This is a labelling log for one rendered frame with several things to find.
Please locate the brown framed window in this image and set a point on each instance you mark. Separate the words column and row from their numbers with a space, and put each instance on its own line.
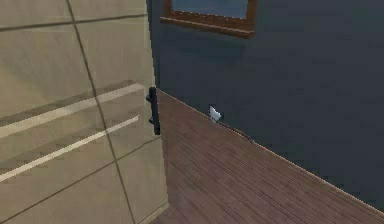
column 213, row 16

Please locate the beige room door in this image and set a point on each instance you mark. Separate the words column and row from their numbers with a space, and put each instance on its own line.
column 73, row 110

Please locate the small white wall plug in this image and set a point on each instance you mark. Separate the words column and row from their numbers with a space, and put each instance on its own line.
column 214, row 114

